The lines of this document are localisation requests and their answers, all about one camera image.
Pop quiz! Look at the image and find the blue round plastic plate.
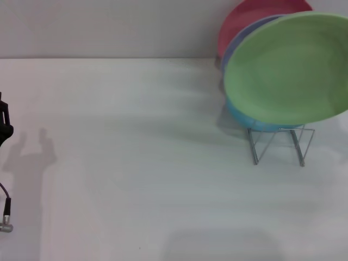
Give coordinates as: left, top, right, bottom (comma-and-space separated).
225, 97, 304, 133

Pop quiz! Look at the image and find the pink round plastic plate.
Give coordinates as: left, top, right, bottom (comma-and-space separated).
217, 0, 314, 60

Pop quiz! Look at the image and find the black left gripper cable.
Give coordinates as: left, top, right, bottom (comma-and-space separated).
0, 181, 14, 233

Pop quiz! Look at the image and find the purple round plastic plate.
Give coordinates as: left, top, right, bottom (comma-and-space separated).
220, 15, 285, 74

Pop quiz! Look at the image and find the green round plastic plate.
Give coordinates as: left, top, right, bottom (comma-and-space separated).
223, 11, 348, 126

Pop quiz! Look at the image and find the silver wire plate rack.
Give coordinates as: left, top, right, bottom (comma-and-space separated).
246, 125, 316, 166

